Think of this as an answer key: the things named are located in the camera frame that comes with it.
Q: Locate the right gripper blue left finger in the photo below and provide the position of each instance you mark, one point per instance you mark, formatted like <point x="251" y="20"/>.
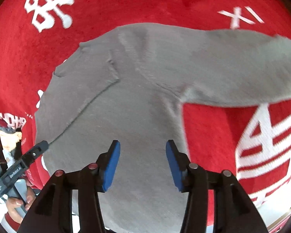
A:
<point x="94" y="178"/>

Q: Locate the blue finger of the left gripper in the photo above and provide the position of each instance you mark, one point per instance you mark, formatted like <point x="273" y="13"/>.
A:
<point x="36" y="151"/>

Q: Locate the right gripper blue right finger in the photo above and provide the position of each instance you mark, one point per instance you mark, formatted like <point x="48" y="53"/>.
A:
<point x="191" y="178"/>

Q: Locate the grey knit sweater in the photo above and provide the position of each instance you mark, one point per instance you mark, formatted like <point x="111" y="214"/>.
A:
<point x="223" y="96"/>

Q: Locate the pink left sleeve forearm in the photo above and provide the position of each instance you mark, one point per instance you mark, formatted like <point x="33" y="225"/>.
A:
<point x="9" y="224"/>

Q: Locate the person's left hand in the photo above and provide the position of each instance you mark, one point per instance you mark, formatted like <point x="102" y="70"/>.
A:
<point x="14" y="203"/>

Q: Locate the red blanket with white characters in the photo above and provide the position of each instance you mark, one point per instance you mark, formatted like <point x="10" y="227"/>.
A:
<point x="36" y="36"/>

